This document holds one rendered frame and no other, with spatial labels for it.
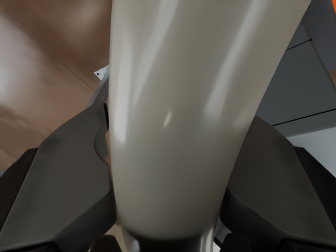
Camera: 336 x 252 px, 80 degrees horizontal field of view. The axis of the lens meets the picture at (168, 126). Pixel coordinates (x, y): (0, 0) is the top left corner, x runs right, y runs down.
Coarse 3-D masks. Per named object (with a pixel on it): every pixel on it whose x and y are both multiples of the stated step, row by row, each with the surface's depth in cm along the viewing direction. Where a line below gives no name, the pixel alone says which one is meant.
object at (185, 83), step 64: (128, 0) 3; (192, 0) 2; (256, 0) 2; (128, 64) 3; (192, 64) 2; (256, 64) 3; (128, 128) 3; (192, 128) 3; (128, 192) 4; (192, 192) 4
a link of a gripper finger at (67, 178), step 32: (64, 128) 9; (96, 128) 9; (64, 160) 7; (96, 160) 7; (32, 192) 6; (64, 192) 6; (96, 192) 6; (32, 224) 5; (64, 224) 5; (96, 224) 6
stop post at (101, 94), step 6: (108, 66) 158; (96, 72) 165; (102, 72) 164; (108, 72) 163; (102, 78) 163; (102, 84) 154; (96, 90) 153; (102, 90) 151; (96, 96) 145; (102, 96) 150; (90, 102) 144; (84, 108) 143
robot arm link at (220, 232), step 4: (220, 220) 62; (216, 224) 61; (220, 224) 61; (216, 228) 60; (220, 228) 60; (224, 228) 60; (216, 232) 59; (220, 232) 59; (224, 232) 60; (228, 232) 60; (232, 232) 60; (216, 236) 58; (220, 236) 59; (224, 236) 59; (216, 240) 58; (220, 240) 58; (216, 244) 57; (220, 244) 57; (216, 248) 57
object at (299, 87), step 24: (288, 48) 83; (312, 48) 75; (288, 72) 75; (312, 72) 69; (264, 96) 76; (288, 96) 69; (312, 96) 64; (264, 120) 70; (288, 120) 64; (312, 120) 59; (312, 144) 61
